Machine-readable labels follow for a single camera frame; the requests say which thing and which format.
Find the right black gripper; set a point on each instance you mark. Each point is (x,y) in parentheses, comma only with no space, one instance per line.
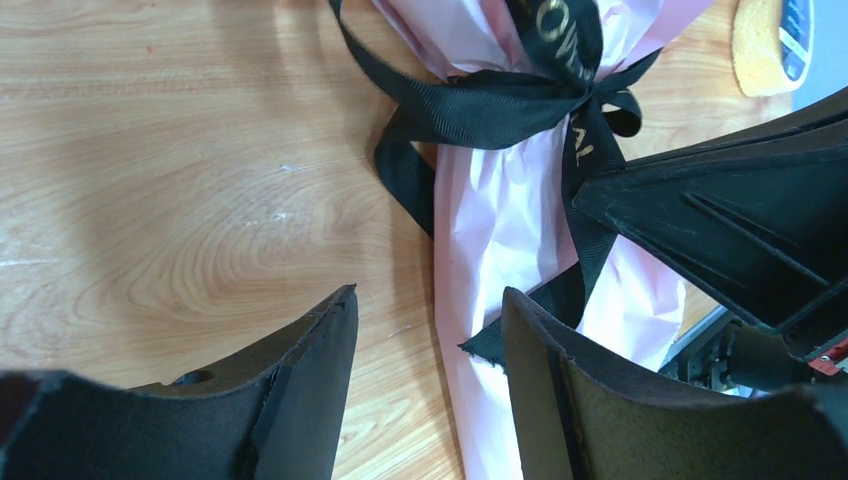
(756,219)

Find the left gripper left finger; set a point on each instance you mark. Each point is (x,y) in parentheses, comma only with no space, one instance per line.
(272,410)

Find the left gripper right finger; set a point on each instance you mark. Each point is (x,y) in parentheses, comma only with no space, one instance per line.
(582,411)

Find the pink wrapping paper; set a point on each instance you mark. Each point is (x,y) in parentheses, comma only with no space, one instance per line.
(499,222)

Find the black ribbon gold lettering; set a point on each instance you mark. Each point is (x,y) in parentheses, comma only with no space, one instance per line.
(493,110)

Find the yellow tape roll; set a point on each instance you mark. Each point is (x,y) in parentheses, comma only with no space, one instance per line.
(772,45)

